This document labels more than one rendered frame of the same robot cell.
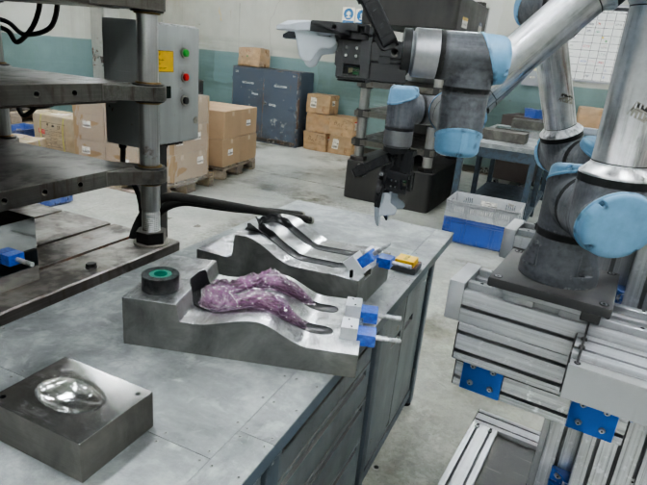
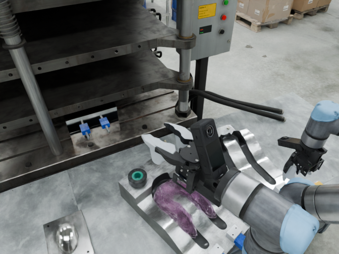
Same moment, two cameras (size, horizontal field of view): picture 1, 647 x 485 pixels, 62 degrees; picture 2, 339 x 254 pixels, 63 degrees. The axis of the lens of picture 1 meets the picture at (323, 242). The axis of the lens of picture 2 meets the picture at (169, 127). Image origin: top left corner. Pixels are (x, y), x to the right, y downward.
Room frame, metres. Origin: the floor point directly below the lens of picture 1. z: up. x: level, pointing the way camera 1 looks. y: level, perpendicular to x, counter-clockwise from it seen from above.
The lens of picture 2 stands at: (0.61, -0.22, 1.87)
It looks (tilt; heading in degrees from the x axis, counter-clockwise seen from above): 42 degrees down; 40
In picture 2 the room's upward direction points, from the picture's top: straight up
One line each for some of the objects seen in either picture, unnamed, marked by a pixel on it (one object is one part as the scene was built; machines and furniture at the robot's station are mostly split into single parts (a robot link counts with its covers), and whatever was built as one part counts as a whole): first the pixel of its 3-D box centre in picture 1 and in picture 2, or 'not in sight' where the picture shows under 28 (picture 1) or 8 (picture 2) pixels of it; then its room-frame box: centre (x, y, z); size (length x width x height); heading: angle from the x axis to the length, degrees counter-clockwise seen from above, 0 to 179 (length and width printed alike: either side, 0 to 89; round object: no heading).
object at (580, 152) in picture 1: (597, 164); not in sight; (1.47, -0.72, 1.20); 0.13 x 0.12 x 0.14; 19
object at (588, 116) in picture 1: (595, 120); not in sight; (6.66, -3.09, 0.94); 0.41 x 0.33 x 0.29; 72
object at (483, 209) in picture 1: (484, 209); not in sight; (4.48, -1.34, 0.28); 0.61 x 0.41 x 0.15; 64
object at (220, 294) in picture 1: (256, 292); (182, 200); (1.12, 0.14, 0.90); 0.26 x 0.18 x 0.08; 84
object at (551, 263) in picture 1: (562, 252); not in sight; (1.03, -0.48, 1.09); 0.15 x 0.15 x 0.10
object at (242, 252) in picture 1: (294, 252); (238, 162); (1.48, 0.08, 0.87); 0.50 x 0.26 x 0.14; 67
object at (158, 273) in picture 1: (160, 280); (137, 178); (1.07, 0.34, 0.93); 0.08 x 0.08 x 0.04
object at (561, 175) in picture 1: (577, 196); not in sight; (1.03, -0.48, 1.20); 0.13 x 0.12 x 0.14; 177
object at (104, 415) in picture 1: (72, 413); (69, 243); (0.73, 0.38, 0.84); 0.20 x 0.15 x 0.07; 67
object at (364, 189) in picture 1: (420, 99); not in sight; (6.09, -0.90, 1.03); 1.54 x 0.94 x 2.06; 154
